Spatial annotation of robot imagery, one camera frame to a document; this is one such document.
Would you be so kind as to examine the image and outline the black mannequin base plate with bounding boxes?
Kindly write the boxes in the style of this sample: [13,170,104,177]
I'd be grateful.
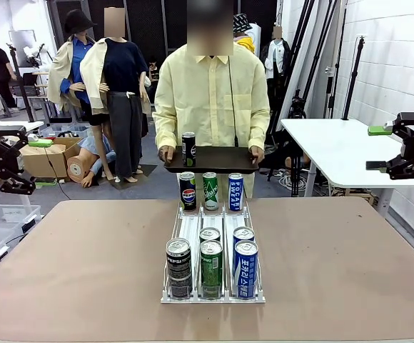
[112,164,158,191]

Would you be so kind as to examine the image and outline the mannequin white jacket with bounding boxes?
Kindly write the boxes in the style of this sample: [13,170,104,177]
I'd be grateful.
[266,24,292,94]

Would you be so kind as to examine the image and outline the mannequin navy top cream jacket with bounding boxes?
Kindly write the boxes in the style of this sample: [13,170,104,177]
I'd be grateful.
[80,6,153,184]

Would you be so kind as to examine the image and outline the black tripod stand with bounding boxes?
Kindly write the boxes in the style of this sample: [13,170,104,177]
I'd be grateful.
[287,0,336,121]
[6,42,36,123]

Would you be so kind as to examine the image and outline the patterned bucket hat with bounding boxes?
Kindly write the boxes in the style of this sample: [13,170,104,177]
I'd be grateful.
[233,13,253,33]

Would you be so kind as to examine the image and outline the mannequin yellow hoodie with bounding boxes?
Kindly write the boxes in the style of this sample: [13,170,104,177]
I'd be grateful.
[236,30,257,54]

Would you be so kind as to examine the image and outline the grey board screen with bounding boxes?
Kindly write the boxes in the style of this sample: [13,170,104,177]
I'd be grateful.
[8,29,39,69]

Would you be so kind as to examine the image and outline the white cable bundle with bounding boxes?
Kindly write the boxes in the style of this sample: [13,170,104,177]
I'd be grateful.
[277,167,313,190]

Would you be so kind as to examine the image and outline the black light stand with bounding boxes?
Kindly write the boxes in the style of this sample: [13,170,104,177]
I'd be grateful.
[324,6,348,119]

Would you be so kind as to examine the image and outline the person left forearm yellow sleeve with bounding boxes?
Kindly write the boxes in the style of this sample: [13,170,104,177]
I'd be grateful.
[248,103,271,148]

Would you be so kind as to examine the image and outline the black bucket hat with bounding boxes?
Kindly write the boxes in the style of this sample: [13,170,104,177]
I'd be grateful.
[64,9,99,35]

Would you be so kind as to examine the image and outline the dark brown serving tray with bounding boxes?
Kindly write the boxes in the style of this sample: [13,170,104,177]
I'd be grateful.
[163,145,261,175]

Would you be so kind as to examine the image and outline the person in yellow shirt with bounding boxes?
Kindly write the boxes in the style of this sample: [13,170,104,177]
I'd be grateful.
[152,0,271,199]

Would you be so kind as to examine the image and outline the seated person dark clothes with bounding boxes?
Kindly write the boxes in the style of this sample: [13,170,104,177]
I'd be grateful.
[148,55,163,85]

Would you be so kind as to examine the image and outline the black Pepsi can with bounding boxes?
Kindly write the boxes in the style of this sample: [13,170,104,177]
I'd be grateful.
[166,237,193,300]
[181,131,197,168]
[179,171,197,212]

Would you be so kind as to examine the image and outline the blue Pocari Sweat can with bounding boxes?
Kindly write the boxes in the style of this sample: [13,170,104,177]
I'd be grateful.
[228,172,244,212]
[233,240,259,300]
[232,226,256,247]

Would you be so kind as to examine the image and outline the black microphone cable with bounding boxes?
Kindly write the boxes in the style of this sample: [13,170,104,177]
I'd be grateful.
[227,59,239,147]

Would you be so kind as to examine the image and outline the green Chilsung cider can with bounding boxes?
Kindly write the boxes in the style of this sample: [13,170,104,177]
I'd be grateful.
[202,171,218,212]
[198,227,222,247]
[199,239,224,299]

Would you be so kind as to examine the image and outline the lying mannequin light blue shirt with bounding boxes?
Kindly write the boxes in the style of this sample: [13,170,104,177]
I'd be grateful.
[66,134,118,189]

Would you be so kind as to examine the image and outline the white can dispenser rack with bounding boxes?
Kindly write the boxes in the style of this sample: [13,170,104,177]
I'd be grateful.
[160,198,267,304]

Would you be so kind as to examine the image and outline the person right hand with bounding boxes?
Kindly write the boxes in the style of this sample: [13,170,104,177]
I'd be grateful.
[158,145,176,161]

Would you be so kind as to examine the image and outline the person right forearm yellow sleeve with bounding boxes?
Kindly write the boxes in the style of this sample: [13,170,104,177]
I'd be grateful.
[152,103,178,149]

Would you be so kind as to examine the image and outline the thin black cable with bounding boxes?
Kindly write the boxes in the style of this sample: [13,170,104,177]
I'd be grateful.
[44,146,71,201]

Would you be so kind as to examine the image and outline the brown cardboard box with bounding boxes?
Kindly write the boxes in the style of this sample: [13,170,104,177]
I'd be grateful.
[20,136,84,179]

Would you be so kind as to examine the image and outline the person in black t-shirt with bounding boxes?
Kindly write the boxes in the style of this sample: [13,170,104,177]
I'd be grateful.
[0,35,19,114]

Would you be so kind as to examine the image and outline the white side table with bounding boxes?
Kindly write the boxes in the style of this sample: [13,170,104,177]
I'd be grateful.
[280,117,414,219]

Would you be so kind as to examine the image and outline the clear bin blue lid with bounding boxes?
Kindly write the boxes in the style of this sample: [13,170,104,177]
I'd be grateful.
[39,123,91,139]

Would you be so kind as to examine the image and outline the mannequin beige coat blue shirt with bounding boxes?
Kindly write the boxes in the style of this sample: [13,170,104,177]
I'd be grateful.
[47,30,99,115]

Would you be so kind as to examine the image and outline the person left hand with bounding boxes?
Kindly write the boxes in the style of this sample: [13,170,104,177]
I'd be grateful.
[248,144,266,162]

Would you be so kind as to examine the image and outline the black pole stand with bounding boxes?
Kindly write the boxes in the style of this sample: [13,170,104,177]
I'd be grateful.
[341,35,368,121]

